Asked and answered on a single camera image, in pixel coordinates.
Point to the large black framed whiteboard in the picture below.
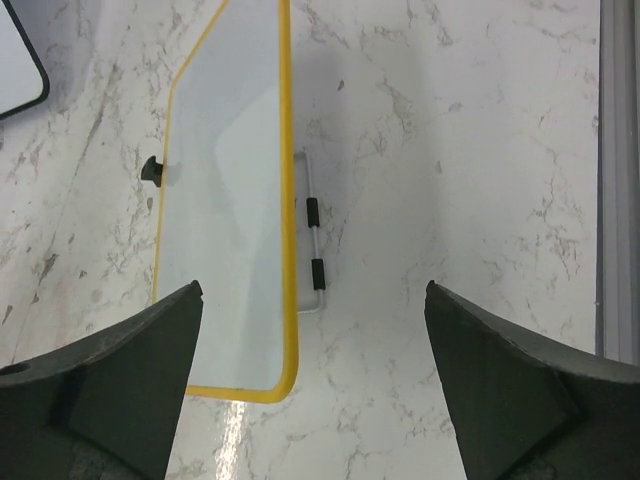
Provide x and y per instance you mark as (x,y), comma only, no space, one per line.
(24,81)

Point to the aluminium rail frame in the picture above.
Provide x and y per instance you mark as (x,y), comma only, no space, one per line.
(617,282)

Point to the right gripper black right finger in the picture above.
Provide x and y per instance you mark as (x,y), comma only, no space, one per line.
(524,406)

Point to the small yellow framed whiteboard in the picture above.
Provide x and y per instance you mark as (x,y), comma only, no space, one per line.
(227,206)

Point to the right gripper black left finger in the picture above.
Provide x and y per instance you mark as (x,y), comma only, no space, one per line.
(106,406)

